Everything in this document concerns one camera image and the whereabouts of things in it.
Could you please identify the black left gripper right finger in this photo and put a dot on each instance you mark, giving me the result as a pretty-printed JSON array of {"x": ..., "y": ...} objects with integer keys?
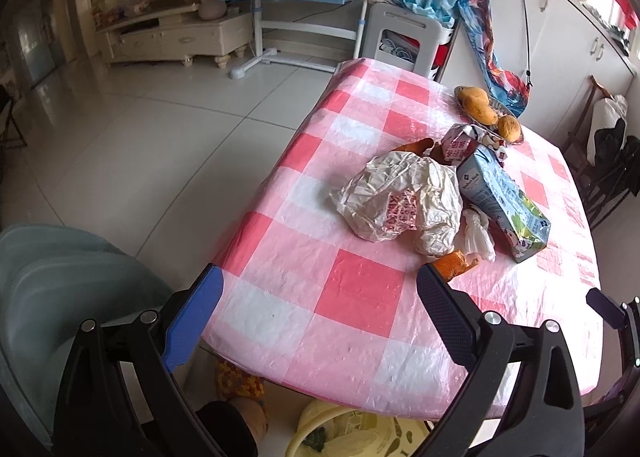
[{"x": 456, "y": 317}]

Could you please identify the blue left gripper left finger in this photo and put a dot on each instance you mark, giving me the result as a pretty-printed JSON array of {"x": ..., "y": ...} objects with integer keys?
[{"x": 187, "y": 313}]

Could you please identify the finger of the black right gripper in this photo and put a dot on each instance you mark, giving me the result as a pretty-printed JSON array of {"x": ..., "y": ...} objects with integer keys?
[{"x": 612, "y": 313}]

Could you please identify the orange peel piece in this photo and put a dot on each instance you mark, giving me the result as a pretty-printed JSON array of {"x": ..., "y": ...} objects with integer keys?
[
  {"x": 455, "y": 264},
  {"x": 418, "y": 147}
]

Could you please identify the white tissue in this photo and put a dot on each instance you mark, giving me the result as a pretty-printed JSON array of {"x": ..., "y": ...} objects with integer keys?
[{"x": 474, "y": 239}]

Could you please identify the blue milk carton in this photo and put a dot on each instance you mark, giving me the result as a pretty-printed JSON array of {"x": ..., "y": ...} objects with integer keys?
[{"x": 486, "y": 185}]

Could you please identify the white plastic bag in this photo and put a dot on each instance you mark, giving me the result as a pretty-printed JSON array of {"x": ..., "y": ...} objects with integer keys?
[{"x": 402, "y": 192}]

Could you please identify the small red white carton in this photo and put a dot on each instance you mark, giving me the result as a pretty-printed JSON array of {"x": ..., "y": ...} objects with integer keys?
[{"x": 458, "y": 143}]

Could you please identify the red snack wrapper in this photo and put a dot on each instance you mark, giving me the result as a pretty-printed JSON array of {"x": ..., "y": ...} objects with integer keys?
[{"x": 489, "y": 139}]

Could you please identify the yellow trash bin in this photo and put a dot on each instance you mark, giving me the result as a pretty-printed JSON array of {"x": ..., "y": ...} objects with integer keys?
[{"x": 326, "y": 429}]

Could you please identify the colourful knitted slipper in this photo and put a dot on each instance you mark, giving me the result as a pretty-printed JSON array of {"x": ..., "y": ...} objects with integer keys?
[{"x": 234, "y": 383}]

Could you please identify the pink checkered tablecloth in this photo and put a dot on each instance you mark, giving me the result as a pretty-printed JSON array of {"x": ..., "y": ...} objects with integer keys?
[{"x": 309, "y": 305}]

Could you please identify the black folded chair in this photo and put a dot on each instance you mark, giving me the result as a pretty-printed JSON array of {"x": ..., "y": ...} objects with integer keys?
[{"x": 614, "y": 177}]

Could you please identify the wooden folding stool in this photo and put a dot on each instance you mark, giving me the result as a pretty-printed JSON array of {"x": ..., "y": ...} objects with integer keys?
[{"x": 575, "y": 145}]

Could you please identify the right yellow mango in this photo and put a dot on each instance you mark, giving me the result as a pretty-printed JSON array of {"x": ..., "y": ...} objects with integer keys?
[{"x": 509, "y": 129}]

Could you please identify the yellow mango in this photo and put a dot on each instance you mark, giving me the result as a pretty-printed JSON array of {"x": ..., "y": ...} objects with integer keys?
[
  {"x": 475, "y": 103},
  {"x": 509, "y": 129}
]

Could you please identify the dark wicker fruit basket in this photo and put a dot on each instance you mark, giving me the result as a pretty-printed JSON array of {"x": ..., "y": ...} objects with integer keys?
[{"x": 496, "y": 105}]

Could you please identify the left yellow mango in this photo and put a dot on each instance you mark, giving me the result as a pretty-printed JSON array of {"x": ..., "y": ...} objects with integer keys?
[{"x": 475, "y": 103}]

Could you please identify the colourful hanging bag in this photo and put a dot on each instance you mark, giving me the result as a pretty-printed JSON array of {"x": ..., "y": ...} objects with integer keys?
[{"x": 510, "y": 89}]

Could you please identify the cream TV stand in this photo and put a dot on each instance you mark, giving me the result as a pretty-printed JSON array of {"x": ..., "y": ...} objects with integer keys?
[{"x": 175, "y": 35}]

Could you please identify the white plastic stool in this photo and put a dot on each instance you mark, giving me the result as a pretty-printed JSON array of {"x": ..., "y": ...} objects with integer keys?
[{"x": 402, "y": 39}]

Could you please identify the light blue crumpled cloth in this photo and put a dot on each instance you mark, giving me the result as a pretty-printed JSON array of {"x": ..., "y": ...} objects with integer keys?
[{"x": 443, "y": 11}]

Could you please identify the pink kettlebell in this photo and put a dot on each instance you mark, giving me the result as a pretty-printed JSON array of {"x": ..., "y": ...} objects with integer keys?
[{"x": 212, "y": 10}]

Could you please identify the white wall cabinet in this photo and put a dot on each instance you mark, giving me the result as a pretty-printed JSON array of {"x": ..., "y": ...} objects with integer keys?
[{"x": 563, "y": 45}]

